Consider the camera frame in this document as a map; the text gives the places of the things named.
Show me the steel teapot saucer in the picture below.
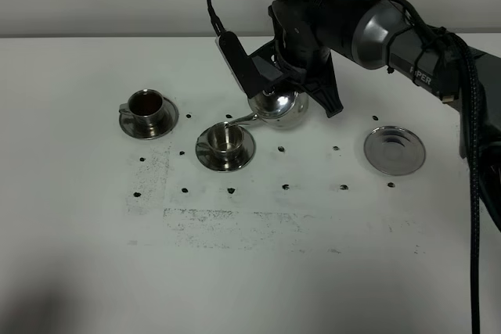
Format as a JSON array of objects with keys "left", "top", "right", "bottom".
[{"left": 363, "top": 125, "right": 426, "bottom": 176}]

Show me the steel teacup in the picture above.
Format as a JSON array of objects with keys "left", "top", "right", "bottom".
[
  {"left": 196, "top": 123, "right": 244, "bottom": 158},
  {"left": 118, "top": 89, "right": 164, "bottom": 122}
]

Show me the steel saucer near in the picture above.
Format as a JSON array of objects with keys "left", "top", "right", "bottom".
[{"left": 195, "top": 127, "right": 256, "bottom": 172}]

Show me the steel teacup near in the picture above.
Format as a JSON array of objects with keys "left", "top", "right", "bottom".
[{"left": 196, "top": 123, "right": 244, "bottom": 158}]

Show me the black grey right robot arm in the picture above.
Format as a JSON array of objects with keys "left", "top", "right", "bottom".
[{"left": 269, "top": 0, "right": 500, "bottom": 223}]

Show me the steel saucer far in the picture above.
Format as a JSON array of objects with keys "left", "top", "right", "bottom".
[{"left": 118, "top": 97, "right": 178, "bottom": 140}]

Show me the black braided cable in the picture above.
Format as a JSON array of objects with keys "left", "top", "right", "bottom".
[{"left": 332, "top": 0, "right": 501, "bottom": 334}]

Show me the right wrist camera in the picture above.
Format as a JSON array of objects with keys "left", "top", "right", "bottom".
[{"left": 216, "top": 31, "right": 290, "bottom": 99}]

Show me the stainless steel teapot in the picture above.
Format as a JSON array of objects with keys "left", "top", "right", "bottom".
[{"left": 225, "top": 88, "right": 309, "bottom": 130}]

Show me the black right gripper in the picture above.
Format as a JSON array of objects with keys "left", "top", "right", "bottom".
[{"left": 269, "top": 0, "right": 382, "bottom": 118}]

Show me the steel teacup far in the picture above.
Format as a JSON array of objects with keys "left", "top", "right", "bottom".
[{"left": 118, "top": 89, "right": 164, "bottom": 122}]

